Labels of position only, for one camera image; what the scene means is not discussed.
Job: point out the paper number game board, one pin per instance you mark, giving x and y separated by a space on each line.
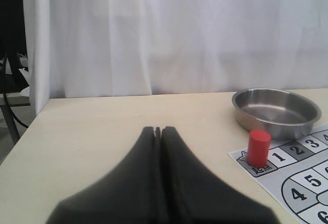
295 174

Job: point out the red cylinder game piece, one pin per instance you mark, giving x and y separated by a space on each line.
258 148

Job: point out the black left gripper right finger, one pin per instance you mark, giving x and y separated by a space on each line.
195 195

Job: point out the white backdrop curtain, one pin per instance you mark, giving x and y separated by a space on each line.
89 48

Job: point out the dark stand behind curtain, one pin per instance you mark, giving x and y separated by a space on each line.
13 43

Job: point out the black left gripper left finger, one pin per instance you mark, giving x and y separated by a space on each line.
127 194

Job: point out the stainless steel round bowl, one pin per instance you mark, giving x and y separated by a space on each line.
284 115

